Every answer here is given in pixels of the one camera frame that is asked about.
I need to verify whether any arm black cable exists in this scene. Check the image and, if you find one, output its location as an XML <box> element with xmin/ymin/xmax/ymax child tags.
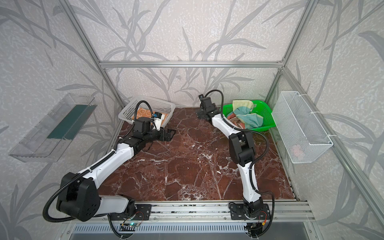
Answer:
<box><xmin>204</xmin><ymin>89</ymin><xmax>275</xmax><ymax>238</ymax></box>
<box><xmin>42</xmin><ymin>100</ymin><xmax>154</xmax><ymax>239</ymax></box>

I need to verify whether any white wire mesh basket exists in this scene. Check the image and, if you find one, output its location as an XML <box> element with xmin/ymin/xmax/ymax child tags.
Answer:
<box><xmin>272</xmin><ymin>91</ymin><xmax>333</xmax><ymax>164</ymax></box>

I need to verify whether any clear acrylic wall shelf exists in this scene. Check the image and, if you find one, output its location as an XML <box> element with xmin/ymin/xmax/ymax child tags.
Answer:
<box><xmin>9</xmin><ymin>94</ymin><xmax>97</xmax><ymax>163</ymax></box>

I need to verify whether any blue yellow towel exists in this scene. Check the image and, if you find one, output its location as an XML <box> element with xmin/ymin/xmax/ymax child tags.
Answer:
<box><xmin>233</xmin><ymin>100</ymin><xmax>264</xmax><ymax>130</ymax></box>

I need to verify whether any green plastic basket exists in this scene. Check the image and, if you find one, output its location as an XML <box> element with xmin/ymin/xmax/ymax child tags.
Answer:
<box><xmin>223</xmin><ymin>100</ymin><xmax>276</xmax><ymax>132</ymax></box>

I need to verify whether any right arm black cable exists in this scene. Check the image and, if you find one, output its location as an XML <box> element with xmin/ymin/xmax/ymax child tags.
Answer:
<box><xmin>204</xmin><ymin>89</ymin><xmax>275</xmax><ymax>238</ymax></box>

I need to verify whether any white plastic basket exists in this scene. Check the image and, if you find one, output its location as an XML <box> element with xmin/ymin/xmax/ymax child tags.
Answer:
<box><xmin>118</xmin><ymin>95</ymin><xmax>177</xmax><ymax>130</ymax></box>

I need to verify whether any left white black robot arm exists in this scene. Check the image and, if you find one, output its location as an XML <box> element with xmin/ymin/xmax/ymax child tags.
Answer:
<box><xmin>43</xmin><ymin>117</ymin><xmax>176</xmax><ymax>223</ymax></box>

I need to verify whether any orange bunny pattern towel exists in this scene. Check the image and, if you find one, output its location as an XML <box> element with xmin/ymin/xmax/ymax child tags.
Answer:
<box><xmin>137</xmin><ymin>108</ymin><xmax>171</xmax><ymax>127</ymax></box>

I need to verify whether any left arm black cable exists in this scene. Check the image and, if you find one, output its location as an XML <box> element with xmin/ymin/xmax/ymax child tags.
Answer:
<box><xmin>42</xmin><ymin>100</ymin><xmax>154</xmax><ymax>239</ymax></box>

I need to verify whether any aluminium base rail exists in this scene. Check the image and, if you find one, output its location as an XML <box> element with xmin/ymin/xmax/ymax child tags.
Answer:
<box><xmin>62</xmin><ymin>200</ymin><xmax>316</xmax><ymax>235</ymax></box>

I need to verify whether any pink object in wire basket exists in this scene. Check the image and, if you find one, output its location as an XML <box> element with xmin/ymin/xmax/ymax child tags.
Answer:
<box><xmin>292</xmin><ymin>145</ymin><xmax>305</xmax><ymax>161</ymax></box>

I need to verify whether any brown pink striped towel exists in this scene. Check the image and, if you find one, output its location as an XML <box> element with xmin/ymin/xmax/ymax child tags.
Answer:
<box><xmin>227</xmin><ymin>112</ymin><xmax>247</xmax><ymax>129</ymax></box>

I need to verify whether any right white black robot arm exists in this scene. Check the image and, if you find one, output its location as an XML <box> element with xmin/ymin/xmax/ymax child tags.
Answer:
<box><xmin>197</xmin><ymin>95</ymin><xmax>275</xmax><ymax>220</ymax></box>

